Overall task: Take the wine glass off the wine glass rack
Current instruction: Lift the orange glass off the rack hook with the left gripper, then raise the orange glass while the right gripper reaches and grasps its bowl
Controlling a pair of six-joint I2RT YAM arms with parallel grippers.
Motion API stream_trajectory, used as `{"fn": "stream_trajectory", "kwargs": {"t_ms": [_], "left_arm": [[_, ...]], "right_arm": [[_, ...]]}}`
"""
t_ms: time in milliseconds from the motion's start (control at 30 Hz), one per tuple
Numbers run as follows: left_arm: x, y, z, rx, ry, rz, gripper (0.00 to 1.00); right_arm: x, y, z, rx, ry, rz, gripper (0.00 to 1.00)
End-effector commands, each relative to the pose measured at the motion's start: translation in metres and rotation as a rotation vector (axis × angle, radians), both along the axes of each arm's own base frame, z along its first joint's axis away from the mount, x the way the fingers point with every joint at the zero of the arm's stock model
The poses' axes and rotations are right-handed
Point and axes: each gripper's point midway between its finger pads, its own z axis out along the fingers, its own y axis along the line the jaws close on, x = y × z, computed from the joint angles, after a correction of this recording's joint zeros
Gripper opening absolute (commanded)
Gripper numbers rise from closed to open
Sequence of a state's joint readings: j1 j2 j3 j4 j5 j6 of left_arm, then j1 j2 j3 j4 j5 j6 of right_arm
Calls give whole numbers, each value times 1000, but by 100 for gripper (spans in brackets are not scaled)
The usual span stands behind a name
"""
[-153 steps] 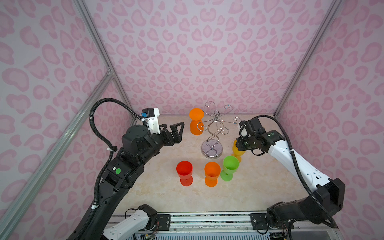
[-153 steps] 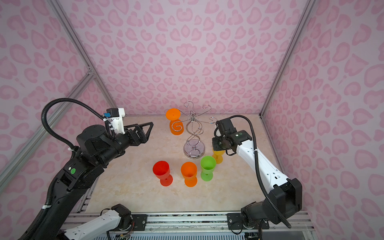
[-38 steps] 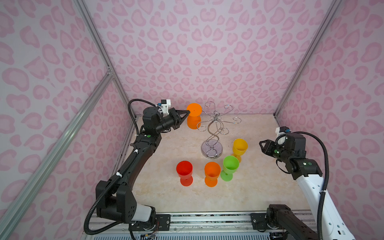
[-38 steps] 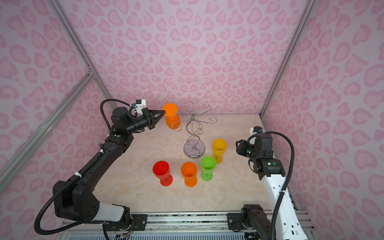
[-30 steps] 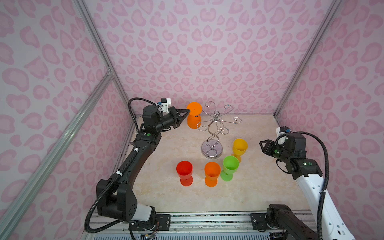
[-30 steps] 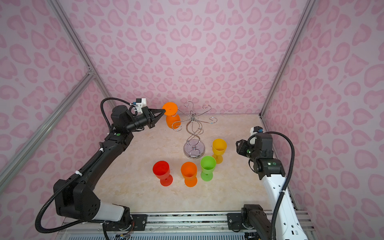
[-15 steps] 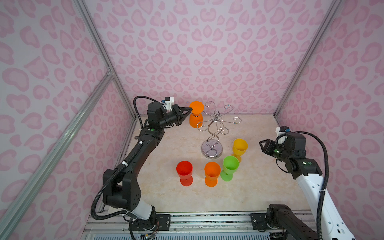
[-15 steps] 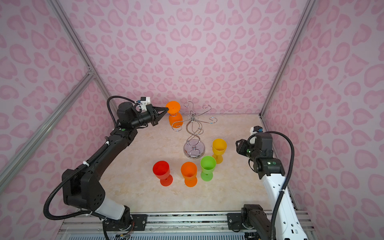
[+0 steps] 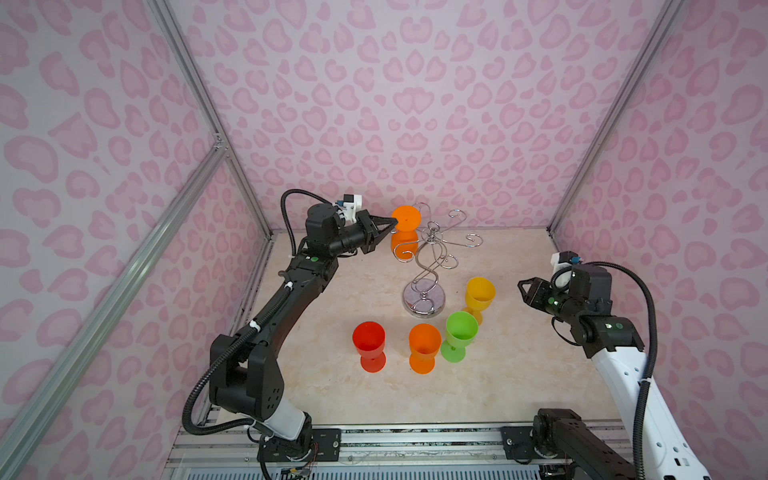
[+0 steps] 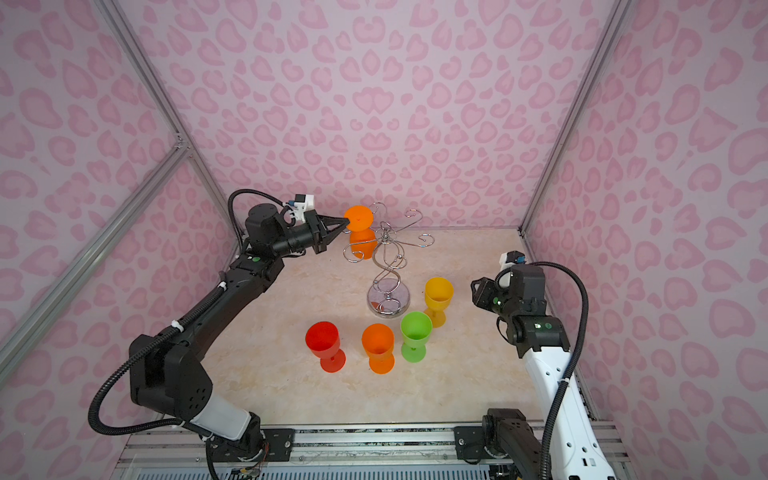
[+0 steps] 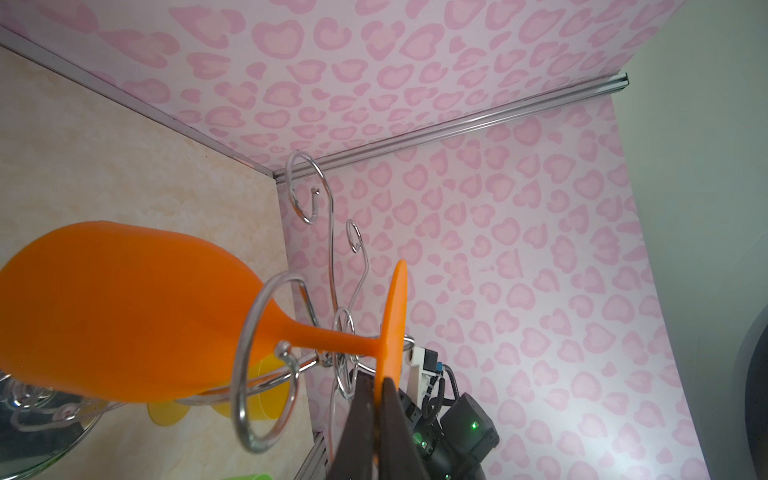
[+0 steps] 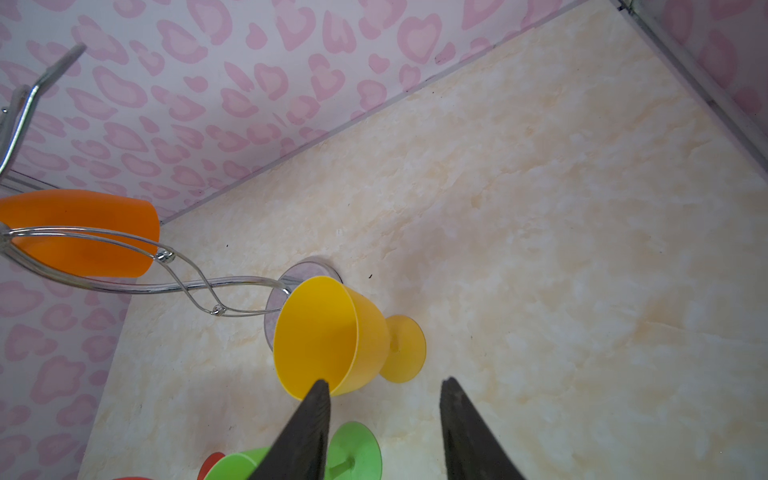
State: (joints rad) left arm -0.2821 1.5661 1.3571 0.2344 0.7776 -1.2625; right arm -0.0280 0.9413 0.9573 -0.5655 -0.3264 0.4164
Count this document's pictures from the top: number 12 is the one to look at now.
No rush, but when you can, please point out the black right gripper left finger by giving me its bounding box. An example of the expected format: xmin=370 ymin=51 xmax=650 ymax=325
xmin=249 ymin=380 xmax=331 ymax=480

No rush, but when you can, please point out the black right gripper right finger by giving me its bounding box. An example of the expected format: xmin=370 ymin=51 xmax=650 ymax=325
xmin=439 ymin=377 xmax=524 ymax=480

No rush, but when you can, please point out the green plastic wine glass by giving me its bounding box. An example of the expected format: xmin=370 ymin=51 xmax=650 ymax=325
xmin=205 ymin=421 xmax=383 ymax=480

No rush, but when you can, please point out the red plastic wine glass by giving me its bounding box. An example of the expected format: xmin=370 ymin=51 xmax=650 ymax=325
xmin=117 ymin=452 xmax=225 ymax=480

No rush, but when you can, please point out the yellow plastic wine glass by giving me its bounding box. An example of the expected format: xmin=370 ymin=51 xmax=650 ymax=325
xmin=273 ymin=276 xmax=427 ymax=400

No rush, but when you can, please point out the dark orange wine glass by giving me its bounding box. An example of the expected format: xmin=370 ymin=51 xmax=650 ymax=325
xmin=1 ymin=189 xmax=160 ymax=278

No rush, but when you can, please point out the chrome wine glass rack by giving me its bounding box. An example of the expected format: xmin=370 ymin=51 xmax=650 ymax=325
xmin=0 ymin=43 xmax=343 ymax=352

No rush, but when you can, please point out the aluminium frame corner profile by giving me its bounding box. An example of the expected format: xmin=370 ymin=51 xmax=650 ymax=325
xmin=615 ymin=1 xmax=767 ymax=170

